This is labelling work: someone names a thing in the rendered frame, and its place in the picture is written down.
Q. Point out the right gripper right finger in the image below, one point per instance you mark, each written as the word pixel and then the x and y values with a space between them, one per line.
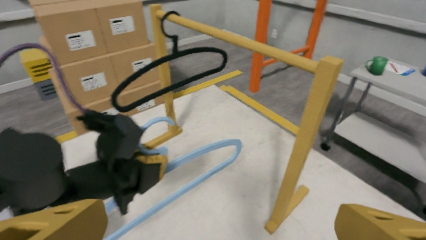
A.
pixel 359 222

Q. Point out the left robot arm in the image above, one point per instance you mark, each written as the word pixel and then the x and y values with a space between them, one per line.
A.
pixel 34 166

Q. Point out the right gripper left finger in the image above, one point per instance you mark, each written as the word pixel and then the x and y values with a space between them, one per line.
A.
pixel 82 220

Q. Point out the black clothes hanger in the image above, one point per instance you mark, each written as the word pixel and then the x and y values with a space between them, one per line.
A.
pixel 177 54

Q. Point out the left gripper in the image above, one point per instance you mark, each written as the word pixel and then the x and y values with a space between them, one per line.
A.
pixel 143 171

